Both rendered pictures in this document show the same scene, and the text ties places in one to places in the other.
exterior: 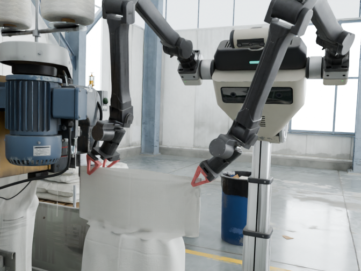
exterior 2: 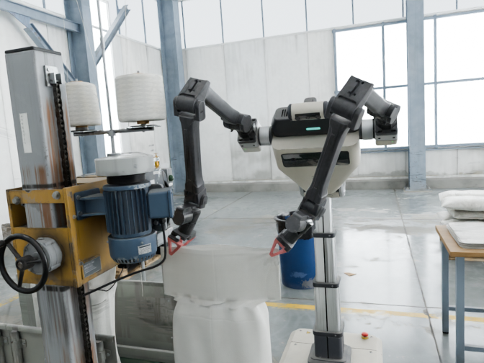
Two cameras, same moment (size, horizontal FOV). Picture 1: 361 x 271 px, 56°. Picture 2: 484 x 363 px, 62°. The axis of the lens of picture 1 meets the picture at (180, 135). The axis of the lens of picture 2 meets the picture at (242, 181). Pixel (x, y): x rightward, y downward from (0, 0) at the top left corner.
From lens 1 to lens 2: 42 cm
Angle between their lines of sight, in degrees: 5
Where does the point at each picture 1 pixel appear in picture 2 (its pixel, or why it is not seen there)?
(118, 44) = (191, 138)
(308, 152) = (360, 173)
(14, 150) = (122, 252)
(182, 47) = (243, 123)
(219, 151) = (295, 227)
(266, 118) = not seen: hidden behind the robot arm
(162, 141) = not seen: hidden behind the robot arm
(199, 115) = (235, 143)
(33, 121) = (135, 225)
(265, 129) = not seen: hidden behind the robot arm
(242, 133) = (312, 208)
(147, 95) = (173, 126)
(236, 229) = (297, 273)
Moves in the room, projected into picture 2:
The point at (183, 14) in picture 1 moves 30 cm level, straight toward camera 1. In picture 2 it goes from (204, 28) to (204, 24)
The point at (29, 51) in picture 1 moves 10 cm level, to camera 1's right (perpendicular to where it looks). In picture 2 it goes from (127, 166) to (160, 164)
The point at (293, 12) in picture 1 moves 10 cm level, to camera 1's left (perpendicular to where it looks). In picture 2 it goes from (349, 112) to (317, 114)
